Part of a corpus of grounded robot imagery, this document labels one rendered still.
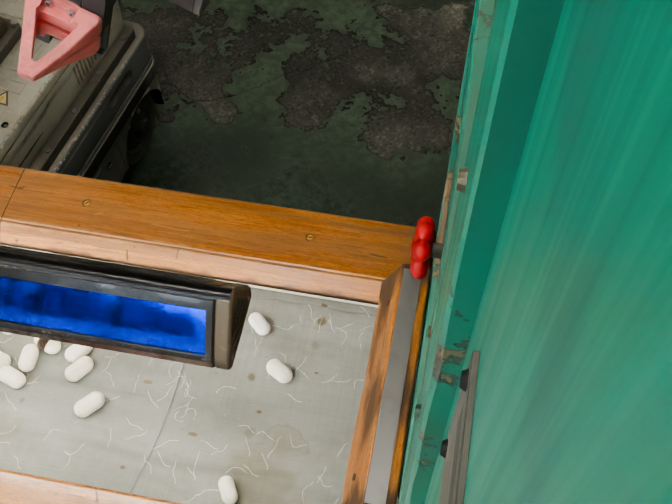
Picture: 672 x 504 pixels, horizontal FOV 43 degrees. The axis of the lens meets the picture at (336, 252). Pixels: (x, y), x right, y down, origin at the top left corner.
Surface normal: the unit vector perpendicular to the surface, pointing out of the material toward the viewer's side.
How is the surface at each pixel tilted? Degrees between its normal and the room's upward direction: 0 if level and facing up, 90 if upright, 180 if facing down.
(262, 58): 0
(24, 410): 0
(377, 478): 0
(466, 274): 90
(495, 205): 90
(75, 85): 90
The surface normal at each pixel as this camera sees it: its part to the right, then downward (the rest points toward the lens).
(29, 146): 0.95, 0.27
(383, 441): -0.01, -0.53
